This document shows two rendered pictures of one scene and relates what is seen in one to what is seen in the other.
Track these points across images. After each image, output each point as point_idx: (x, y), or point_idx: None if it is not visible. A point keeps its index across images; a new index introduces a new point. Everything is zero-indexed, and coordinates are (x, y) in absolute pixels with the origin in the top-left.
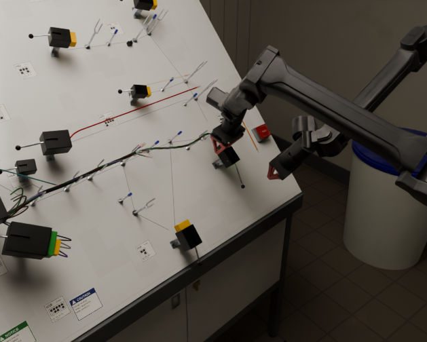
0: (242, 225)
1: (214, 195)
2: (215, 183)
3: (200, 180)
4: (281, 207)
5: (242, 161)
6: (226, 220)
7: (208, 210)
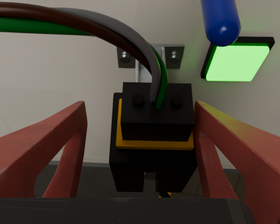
0: (103, 160)
1: (58, 111)
2: (83, 94)
3: (13, 66)
4: (232, 170)
5: (270, 90)
6: (63, 146)
7: (11, 122)
